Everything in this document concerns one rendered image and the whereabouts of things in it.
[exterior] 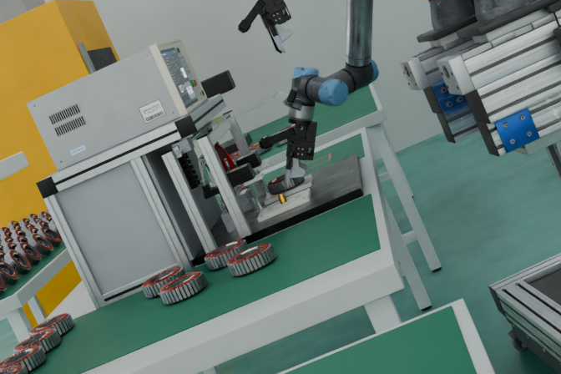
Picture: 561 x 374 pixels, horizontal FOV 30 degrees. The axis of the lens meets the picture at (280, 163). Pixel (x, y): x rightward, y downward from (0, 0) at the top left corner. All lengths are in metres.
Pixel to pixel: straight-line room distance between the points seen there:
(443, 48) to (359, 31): 0.25
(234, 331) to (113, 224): 0.87
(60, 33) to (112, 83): 3.71
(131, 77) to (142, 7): 5.49
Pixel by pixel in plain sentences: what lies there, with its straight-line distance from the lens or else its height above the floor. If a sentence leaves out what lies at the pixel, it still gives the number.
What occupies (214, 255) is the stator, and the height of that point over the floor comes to 0.79.
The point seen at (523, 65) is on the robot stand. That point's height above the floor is 0.91.
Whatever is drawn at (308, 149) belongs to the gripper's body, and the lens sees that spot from 3.09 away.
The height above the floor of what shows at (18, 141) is 1.26.
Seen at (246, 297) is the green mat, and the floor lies 0.75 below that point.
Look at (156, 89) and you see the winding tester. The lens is 2.81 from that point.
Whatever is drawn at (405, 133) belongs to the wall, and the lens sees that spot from 8.23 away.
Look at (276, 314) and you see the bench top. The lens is 1.94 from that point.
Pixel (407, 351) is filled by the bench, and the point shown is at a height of 0.75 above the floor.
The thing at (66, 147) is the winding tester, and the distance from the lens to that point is 2.88.
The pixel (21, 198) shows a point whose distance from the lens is 6.71.
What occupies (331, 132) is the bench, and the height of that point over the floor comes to 0.74.
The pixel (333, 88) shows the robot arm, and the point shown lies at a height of 1.01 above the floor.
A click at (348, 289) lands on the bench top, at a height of 0.74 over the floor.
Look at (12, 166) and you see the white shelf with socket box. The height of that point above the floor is 1.18.
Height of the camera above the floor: 1.21
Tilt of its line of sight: 6 degrees down
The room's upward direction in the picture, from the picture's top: 24 degrees counter-clockwise
